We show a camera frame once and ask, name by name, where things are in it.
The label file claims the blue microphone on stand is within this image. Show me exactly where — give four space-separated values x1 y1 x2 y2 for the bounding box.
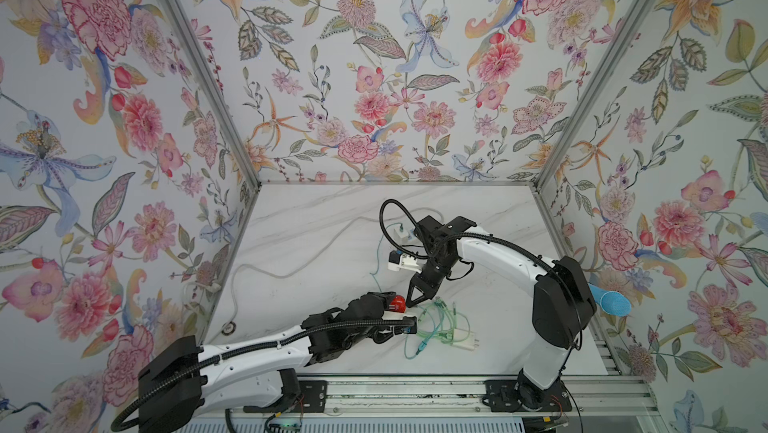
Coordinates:
589 284 632 317

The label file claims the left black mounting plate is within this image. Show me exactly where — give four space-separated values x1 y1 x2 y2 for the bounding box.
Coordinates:
242 366 328 414

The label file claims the red electric shaver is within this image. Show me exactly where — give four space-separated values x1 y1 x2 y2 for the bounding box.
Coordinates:
387 295 407 313

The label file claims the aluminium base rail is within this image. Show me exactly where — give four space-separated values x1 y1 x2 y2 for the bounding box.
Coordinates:
146 375 661 419

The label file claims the white charger teal cable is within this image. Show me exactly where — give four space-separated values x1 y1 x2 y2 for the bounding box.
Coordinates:
368 221 430 357

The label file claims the black mounting plate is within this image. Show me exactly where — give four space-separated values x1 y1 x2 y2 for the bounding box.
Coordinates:
481 375 573 413
242 366 328 414

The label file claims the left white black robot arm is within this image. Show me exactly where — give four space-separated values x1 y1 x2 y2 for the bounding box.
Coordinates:
110 292 417 432

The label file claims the small round ring object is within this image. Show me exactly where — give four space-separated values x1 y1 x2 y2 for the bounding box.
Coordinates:
220 321 236 336

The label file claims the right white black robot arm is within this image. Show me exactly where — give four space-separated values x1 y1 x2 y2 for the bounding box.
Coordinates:
378 199 597 412

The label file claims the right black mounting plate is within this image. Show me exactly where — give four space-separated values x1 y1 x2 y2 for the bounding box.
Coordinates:
481 375 573 413

